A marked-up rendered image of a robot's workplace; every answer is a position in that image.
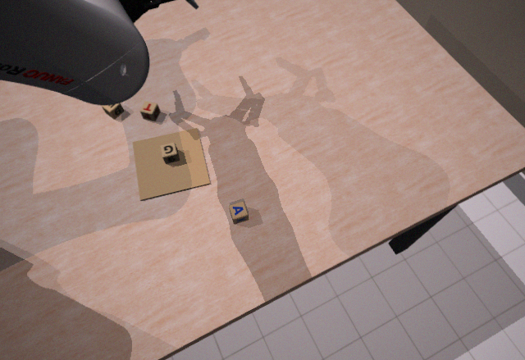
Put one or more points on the tan flat mat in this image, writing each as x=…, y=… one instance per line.
x=156, y=178

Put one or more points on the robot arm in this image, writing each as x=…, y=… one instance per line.
x=92, y=52

